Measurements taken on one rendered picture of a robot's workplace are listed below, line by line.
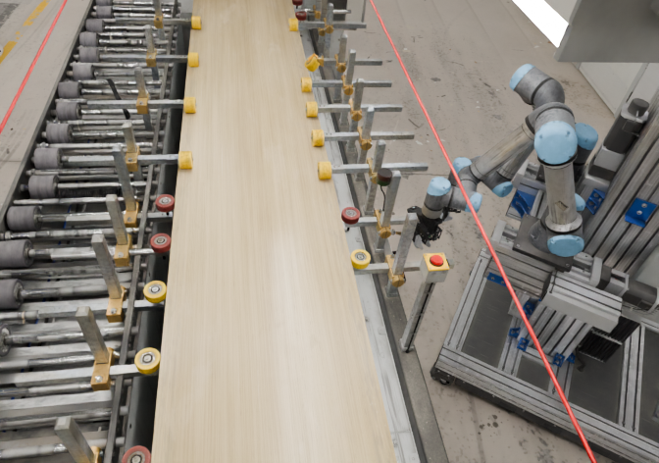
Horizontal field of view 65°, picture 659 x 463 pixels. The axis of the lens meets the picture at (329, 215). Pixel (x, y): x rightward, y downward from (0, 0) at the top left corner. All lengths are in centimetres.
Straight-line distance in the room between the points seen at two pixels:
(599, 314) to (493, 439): 96
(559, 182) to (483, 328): 128
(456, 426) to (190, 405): 149
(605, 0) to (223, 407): 154
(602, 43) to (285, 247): 178
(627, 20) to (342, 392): 150
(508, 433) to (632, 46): 257
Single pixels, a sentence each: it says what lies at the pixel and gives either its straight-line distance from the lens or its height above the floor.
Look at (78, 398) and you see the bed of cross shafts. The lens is 205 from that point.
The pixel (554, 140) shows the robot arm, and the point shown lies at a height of 161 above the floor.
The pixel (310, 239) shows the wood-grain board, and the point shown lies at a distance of 212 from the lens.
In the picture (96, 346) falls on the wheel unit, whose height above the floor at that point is 96.
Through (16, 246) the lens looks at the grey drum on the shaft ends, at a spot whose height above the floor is 85.
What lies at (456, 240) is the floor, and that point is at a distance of 356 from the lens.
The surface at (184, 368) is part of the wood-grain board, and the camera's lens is 181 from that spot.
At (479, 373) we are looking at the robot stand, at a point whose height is 21.
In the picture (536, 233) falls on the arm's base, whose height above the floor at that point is 108.
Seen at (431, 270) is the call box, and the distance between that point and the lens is 168.
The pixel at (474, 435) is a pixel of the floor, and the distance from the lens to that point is 283.
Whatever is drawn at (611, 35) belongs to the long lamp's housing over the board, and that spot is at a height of 232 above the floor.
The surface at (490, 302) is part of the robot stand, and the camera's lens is 302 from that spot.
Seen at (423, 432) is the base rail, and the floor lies 70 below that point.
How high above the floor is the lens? 246
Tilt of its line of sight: 45 degrees down
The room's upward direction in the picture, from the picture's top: 7 degrees clockwise
